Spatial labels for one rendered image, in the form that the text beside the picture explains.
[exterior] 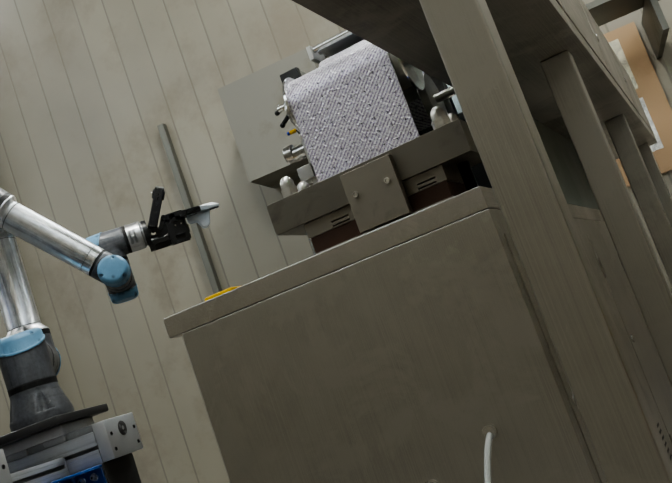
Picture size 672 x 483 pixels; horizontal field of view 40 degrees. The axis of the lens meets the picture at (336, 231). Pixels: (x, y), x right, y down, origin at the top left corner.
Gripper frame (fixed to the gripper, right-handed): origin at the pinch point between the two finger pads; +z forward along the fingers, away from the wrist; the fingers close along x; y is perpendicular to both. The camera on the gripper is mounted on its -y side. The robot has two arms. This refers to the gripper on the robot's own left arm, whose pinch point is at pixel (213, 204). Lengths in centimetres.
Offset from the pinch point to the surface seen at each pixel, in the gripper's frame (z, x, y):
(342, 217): 15, 86, 16
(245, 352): -9, 82, 34
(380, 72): 34, 73, -9
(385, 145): 31, 73, 5
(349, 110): 27, 69, -4
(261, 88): 67, -262, -76
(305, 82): 21, 63, -13
